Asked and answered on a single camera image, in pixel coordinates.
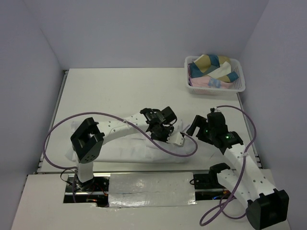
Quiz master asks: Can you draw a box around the pink shirt in basket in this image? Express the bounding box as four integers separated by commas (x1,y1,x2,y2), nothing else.
189,69,239,89

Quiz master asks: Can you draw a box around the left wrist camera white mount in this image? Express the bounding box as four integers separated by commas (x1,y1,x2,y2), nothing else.
166,131,185,147

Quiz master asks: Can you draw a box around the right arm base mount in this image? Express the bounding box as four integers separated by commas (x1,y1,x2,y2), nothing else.
189,171,230,201

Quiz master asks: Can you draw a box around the colourful patchwork shirt in basket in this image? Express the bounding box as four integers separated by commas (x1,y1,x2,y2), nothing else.
188,55,232,74

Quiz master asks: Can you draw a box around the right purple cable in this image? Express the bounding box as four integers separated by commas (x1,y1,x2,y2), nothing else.
199,105,258,227

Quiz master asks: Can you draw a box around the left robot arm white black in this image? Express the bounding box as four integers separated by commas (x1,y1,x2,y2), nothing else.
71,106,184,191

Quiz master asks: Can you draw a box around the white plastic basket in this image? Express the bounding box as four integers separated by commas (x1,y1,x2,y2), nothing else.
184,55,246,96

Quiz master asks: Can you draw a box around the silver foil tape panel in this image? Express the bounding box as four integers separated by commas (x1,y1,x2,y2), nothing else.
108,172,196,207

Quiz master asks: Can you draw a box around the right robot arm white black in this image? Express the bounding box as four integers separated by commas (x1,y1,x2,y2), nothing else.
187,107,289,230

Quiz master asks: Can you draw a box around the white long sleeve shirt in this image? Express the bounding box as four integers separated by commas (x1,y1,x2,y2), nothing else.
66,122,195,163

